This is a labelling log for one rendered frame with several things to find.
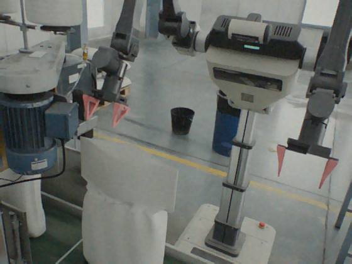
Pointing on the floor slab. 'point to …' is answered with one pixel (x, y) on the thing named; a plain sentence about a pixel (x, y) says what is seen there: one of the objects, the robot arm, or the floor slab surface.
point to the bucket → (181, 120)
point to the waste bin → (225, 125)
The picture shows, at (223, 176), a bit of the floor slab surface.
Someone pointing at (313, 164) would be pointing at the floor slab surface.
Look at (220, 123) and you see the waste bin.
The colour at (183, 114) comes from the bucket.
